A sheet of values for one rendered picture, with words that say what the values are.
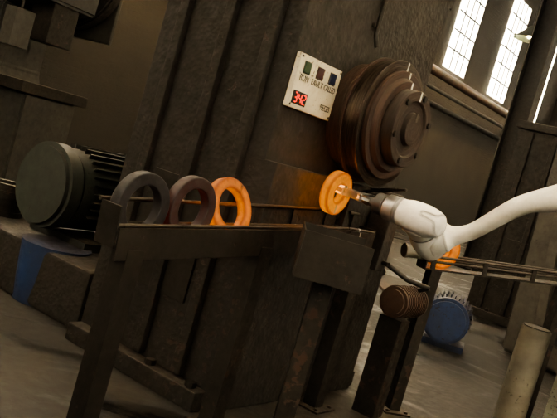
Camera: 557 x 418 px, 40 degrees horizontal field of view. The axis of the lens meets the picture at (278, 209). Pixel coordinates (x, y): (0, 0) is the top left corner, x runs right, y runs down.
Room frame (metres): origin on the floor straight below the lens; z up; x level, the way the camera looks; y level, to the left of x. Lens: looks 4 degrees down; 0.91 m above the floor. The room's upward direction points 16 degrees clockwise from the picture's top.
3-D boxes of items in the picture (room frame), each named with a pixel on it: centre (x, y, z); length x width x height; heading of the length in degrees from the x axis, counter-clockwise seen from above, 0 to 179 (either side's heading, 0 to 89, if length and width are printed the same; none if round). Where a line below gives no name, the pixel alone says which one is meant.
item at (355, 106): (2.86, -0.29, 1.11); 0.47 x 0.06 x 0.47; 145
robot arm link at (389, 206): (2.55, -0.37, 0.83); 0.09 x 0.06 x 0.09; 145
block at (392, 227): (3.06, -0.41, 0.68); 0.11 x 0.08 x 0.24; 55
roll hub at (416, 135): (2.80, -0.37, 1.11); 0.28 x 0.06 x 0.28; 145
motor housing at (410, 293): (3.05, -0.59, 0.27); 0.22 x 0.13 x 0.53; 145
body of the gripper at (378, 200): (2.59, -0.31, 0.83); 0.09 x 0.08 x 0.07; 55
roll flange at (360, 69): (2.90, -0.22, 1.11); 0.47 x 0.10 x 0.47; 145
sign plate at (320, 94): (2.64, 0.00, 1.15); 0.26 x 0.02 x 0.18; 145
